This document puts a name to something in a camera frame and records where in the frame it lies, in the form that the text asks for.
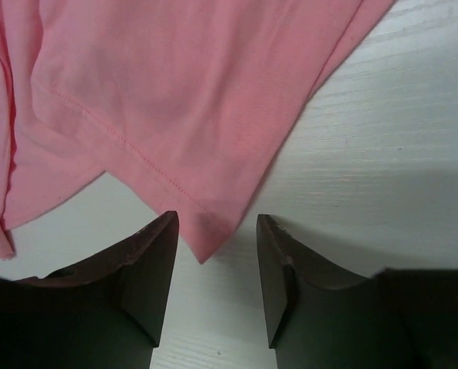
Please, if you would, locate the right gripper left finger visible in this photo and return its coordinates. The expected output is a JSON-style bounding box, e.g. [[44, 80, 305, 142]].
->
[[0, 211, 179, 368]]

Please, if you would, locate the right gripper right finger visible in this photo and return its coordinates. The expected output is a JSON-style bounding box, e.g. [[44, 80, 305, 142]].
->
[[257, 214, 458, 368]]

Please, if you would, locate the pink t shirt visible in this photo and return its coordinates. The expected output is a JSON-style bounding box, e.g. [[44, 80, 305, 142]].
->
[[0, 1, 392, 262]]

